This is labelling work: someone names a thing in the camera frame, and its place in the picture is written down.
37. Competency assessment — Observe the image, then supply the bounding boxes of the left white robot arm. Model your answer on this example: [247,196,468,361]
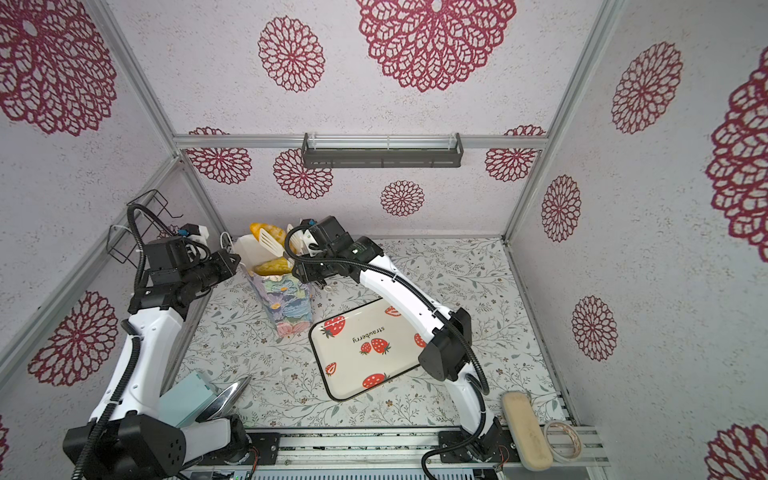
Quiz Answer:
[63,250,251,479]

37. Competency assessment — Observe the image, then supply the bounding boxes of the black wire rack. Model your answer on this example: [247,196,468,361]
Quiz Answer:
[105,189,184,266]

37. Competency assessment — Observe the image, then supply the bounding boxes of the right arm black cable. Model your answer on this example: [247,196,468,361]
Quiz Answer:
[284,223,491,480]

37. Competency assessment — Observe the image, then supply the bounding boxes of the croissant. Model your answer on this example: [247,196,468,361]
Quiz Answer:
[250,223,286,246]
[253,257,294,277]

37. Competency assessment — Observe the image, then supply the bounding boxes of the teal sponge block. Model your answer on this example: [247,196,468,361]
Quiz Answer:
[158,372,218,428]

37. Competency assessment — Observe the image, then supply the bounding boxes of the steel tongs with cream tips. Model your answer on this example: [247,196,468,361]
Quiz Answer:
[251,223,286,255]

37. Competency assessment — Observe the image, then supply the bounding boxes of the floral paper bag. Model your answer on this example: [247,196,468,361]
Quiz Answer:
[219,232,313,338]

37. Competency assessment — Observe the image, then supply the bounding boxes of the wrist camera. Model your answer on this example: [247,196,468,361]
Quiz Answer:
[177,223,210,246]
[299,216,354,258]

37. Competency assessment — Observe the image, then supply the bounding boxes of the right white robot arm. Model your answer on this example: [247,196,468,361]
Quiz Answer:
[285,237,501,460]

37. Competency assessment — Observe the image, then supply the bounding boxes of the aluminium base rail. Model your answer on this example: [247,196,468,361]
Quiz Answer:
[146,425,610,480]

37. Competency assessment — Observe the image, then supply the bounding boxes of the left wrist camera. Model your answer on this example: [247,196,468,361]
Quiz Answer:
[177,223,210,246]

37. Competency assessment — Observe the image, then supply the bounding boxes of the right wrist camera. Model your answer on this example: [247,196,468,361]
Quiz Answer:
[299,216,354,258]

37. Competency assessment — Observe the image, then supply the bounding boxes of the tape roll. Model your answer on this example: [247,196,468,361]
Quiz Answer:
[542,421,584,463]

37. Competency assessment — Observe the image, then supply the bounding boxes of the strawberry pattern tray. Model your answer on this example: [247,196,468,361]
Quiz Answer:
[309,299,427,402]

